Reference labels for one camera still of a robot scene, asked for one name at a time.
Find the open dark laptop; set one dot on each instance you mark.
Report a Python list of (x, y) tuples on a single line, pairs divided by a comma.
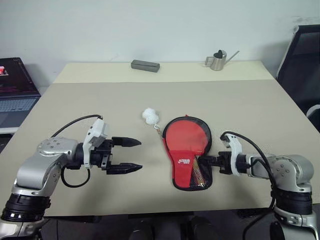
[(15, 105)]

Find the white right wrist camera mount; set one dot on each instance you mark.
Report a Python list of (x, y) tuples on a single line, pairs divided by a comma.
[(236, 147)]

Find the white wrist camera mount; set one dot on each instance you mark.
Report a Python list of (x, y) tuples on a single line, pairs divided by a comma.
[(236, 147), (98, 127)]

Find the red table tennis paddle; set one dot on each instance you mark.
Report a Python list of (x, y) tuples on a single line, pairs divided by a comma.
[(185, 136)]

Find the black office chair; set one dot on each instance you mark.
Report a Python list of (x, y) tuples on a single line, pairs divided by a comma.
[(302, 75)]

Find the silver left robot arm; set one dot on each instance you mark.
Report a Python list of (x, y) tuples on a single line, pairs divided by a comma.
[(37, 165)]

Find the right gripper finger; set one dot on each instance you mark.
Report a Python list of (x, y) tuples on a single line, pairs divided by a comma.
[(208, 158), (208, 163)]

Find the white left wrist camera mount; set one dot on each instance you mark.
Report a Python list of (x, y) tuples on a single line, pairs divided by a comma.
[(98, 127)]

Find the small metal watering can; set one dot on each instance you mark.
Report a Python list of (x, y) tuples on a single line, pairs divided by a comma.
[(217, 62)]

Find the black red paddle case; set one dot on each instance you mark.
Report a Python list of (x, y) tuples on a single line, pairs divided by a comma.
[(181, 172)]

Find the grey rectangular box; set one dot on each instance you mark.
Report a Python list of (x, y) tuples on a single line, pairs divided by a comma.
[(145, 66)]

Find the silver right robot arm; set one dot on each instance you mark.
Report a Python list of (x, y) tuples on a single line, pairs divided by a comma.
[(295, 167)]

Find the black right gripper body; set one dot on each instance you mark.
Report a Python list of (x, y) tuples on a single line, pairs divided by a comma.
[(225, 161)]

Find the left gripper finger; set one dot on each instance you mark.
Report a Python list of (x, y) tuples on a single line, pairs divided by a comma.
[(125, 168), (126, 142)]

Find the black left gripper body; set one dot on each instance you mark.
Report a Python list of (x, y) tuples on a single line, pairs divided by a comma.
[(102, 155)]

